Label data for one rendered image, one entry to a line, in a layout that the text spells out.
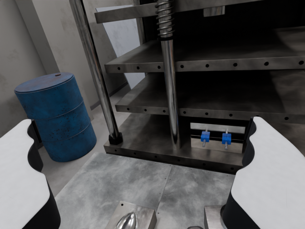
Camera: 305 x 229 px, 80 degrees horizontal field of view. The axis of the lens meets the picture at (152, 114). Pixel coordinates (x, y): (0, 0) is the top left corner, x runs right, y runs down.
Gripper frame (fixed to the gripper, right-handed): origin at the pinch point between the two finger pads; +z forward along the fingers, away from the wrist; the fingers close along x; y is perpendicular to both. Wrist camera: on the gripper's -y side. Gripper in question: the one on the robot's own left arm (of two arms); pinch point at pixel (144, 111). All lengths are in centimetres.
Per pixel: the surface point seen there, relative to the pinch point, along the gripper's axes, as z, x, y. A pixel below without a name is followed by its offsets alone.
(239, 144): 64, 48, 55
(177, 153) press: 70, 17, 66
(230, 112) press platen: 67, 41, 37
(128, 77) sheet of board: 326, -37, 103
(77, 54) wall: 315, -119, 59
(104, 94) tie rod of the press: 86, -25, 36
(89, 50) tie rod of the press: 86, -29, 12
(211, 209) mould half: 27, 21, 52
